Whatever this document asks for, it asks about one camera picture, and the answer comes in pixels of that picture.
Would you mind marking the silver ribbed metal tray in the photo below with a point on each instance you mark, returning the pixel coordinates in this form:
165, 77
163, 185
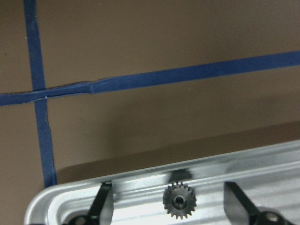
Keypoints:
259, 186

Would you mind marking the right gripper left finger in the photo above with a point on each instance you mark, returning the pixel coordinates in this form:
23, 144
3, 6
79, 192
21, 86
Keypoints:
102, 208

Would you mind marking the black gear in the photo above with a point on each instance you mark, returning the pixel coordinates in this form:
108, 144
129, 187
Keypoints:
179, 200

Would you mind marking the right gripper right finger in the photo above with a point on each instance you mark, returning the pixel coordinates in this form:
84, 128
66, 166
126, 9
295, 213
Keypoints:
238, 208

